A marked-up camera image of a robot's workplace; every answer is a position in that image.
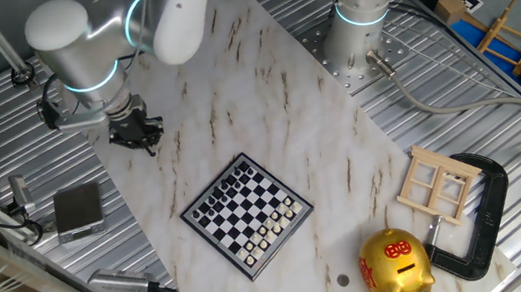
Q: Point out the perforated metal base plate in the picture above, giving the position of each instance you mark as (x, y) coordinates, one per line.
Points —
(331, 71)

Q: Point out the white chess rook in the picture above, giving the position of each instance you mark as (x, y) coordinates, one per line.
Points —
(251, 260)
(295, 207)

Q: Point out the wrist camera silver bracket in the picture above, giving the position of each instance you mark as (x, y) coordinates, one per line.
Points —
(83, 120)

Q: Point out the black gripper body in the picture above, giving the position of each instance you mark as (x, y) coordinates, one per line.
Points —
(128, 120)

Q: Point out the black white chessboard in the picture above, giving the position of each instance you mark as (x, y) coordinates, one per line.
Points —
(247, 218)

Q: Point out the black chess queen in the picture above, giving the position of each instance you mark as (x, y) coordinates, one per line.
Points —
(217, 195)

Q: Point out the black chess king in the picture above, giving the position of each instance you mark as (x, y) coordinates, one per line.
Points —
(224, 188)

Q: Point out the white chess queen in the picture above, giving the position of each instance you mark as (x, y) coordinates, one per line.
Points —
(270, 237)

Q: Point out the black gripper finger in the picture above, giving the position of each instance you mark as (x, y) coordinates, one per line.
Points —
(153, 130)
(126, 141)

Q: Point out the silver digital scale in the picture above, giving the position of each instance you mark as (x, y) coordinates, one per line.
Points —
(78, 208)

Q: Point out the black chess rook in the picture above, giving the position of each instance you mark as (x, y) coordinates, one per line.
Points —
(242, 168)
(198, 215)

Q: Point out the black C-clamp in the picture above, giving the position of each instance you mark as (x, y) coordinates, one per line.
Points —
(496, 195)

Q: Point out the tan wooden block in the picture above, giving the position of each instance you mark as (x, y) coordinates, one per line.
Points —
(449, 10)

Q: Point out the white chess pawn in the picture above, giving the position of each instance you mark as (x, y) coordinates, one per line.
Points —
(250, 246)
(275, 216)
(281, 209)
(269, 224)
(256, 239)
(262, 231)
(287, 201)
(243, 254)

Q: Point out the white chess knight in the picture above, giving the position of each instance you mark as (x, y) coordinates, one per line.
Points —
(257, 252)
(289, 215)

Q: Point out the black chess pawn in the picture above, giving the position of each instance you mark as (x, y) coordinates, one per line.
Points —
(238, 187)
(218, 208)
(212, 215)
(231, 194)
(244, 180)
(206, 222)
(225, 201)
(250, 173)

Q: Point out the black chess bishop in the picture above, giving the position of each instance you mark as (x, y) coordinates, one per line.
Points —
(230, 181)
(211, 202)

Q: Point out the small silver camera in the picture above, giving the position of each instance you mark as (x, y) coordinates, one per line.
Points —
(20, 190)

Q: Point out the white chess bishop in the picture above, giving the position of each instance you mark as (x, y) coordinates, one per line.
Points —
(263, 245)
(282, 222)

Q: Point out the black white fiducial tag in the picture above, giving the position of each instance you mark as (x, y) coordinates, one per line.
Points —
(471, 0)

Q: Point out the gold piggy bank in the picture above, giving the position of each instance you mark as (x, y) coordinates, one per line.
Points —
(398, 269)

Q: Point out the wooden window frame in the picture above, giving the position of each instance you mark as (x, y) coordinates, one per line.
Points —
(446, 160)

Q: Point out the white chess king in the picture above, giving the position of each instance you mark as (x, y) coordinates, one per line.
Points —
(276, 230)

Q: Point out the silver ribbed camera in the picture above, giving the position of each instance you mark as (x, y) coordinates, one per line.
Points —
(117, 283)

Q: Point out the grey round coin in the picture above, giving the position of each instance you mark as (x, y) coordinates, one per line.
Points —
(343, 280)

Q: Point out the wooden easel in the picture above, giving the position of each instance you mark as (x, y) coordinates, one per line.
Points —
(495, 28)

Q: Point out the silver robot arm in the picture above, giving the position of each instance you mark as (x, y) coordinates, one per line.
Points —
(82, 53)

